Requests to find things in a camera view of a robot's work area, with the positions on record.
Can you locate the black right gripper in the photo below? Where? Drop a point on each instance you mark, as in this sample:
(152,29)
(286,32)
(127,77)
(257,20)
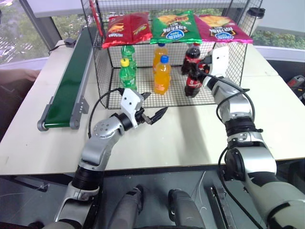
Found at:
(207,61)

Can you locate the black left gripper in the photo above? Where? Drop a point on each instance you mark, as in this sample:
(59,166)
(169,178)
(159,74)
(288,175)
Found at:
(142,117)

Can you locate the cola bottle red label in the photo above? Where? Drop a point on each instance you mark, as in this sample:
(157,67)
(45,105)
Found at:
(193,83)
(190,59)

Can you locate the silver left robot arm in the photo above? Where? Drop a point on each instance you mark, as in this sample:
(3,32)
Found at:
(97,148)

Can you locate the person bare forearm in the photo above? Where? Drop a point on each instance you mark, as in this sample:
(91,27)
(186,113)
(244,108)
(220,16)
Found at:
(16,75)

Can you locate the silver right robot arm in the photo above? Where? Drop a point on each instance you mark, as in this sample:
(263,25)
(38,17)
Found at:
(238,107)

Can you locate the green conveyor belt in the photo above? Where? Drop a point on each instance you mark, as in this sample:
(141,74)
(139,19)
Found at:
(69,78)

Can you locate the orange soda bottle blue cap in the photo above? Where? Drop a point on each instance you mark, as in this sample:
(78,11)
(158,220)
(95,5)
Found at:
(162,78)
(159,51)

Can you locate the green soda bottle yellow cap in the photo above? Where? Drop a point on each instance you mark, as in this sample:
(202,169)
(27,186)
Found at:
(127,76)

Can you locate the magenta chips bag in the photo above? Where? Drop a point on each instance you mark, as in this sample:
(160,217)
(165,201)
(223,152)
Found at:
(221,28)

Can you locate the green chips bag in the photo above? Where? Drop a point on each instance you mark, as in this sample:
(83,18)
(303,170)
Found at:
(176,28)

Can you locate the white tumbler black lid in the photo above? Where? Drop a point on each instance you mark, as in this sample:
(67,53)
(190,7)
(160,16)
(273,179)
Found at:
(252,20)

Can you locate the red chips bag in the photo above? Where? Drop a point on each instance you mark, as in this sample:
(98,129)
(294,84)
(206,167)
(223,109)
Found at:
(128,28)

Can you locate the black red power drill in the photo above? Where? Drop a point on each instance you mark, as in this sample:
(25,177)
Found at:
(297,86)

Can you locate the black power adapter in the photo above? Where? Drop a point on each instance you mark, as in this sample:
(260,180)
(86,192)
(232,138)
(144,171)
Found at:
(70,42)

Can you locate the red hanging strip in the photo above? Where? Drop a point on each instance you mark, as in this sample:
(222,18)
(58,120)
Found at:
(96,16)

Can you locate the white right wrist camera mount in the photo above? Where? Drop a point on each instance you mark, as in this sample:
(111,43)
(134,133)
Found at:
(221,59)

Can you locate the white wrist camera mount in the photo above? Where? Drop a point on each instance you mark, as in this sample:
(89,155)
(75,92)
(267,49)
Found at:
(129,100)
(221,59)

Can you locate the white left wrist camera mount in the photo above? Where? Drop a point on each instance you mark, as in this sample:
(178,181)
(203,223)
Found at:
(129,100)

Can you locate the black metal floor rail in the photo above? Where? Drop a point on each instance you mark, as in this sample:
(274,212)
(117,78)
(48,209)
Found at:
(219,207)

